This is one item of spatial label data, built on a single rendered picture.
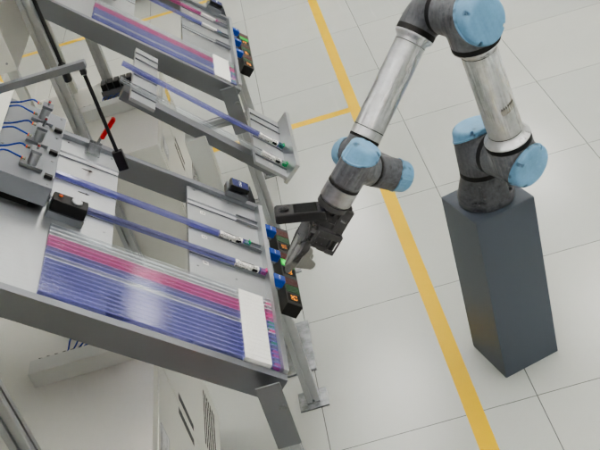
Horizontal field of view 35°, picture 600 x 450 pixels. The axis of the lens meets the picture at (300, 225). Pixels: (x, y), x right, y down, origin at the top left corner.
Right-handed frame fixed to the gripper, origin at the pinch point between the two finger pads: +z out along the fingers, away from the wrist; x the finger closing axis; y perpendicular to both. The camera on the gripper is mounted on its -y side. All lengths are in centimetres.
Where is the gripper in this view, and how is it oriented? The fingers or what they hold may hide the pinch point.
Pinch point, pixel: (286, 266)
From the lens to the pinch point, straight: 224.5
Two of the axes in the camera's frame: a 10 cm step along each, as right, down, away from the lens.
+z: -4.5, 7.9, 4.2
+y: 8.8, 3.3, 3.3
